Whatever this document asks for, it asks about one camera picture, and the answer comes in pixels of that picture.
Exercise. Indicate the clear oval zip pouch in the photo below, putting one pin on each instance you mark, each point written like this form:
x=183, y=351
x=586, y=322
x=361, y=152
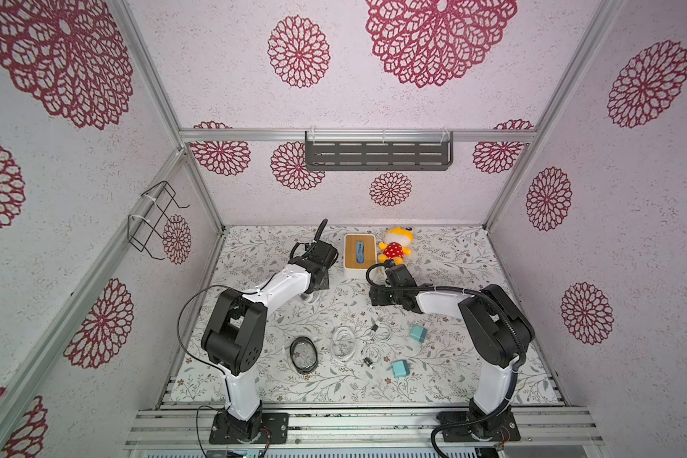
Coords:
x=313, y=299

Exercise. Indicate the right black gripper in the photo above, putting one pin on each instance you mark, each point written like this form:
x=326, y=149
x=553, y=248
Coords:
x=379, y=295

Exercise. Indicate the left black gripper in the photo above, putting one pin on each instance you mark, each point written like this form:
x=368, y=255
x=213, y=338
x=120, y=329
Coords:
x=326, y=282

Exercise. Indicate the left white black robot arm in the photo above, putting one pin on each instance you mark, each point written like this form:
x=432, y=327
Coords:
x=234, y=336

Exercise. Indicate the yellow plush toy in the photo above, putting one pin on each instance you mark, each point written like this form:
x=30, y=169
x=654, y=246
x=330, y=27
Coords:
x=396, y=245

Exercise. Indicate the grey wall shelf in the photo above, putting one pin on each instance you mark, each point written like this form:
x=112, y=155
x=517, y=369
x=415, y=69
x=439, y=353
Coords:
x=377, y=156

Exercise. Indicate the white wooden-top tissue box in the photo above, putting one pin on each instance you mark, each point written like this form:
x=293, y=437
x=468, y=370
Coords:
x=360, y=255

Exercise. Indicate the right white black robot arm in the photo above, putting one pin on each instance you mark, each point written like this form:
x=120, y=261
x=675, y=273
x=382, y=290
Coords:
x=500, y=333

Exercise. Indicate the teal charger cube lower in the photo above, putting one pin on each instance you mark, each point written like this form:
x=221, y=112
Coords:
x=400, y=369

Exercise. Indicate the black wire wall rack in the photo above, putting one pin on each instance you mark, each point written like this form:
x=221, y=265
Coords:
x=142, y=228

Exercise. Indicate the teal charger cube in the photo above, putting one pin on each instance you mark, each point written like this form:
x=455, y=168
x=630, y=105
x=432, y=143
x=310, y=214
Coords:
x=400, y=369
x=418, y=333

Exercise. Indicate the teal charger cube upper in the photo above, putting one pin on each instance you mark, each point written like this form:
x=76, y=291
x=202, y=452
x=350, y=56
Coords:
x=418, y=333

